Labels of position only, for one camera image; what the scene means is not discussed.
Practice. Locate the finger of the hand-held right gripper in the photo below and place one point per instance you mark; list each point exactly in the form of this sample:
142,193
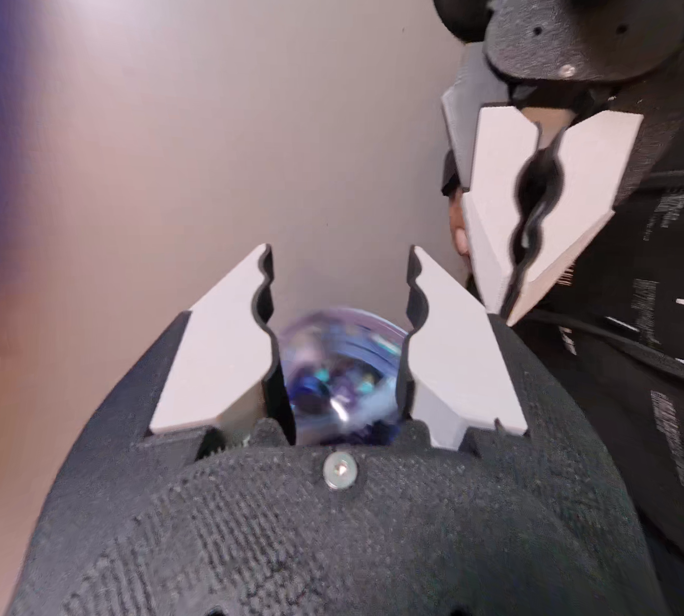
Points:
583,189
494,189

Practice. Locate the person's black printed jacket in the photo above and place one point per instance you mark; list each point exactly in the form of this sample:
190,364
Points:
620,360

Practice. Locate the person's right hand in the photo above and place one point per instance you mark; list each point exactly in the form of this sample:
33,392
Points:
460,226

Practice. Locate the clear maze ball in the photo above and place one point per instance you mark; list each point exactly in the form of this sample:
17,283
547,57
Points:
342,376

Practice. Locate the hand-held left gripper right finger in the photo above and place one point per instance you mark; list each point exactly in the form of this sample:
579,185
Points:
465,365

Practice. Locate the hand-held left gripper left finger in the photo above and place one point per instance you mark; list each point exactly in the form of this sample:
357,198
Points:
214,365

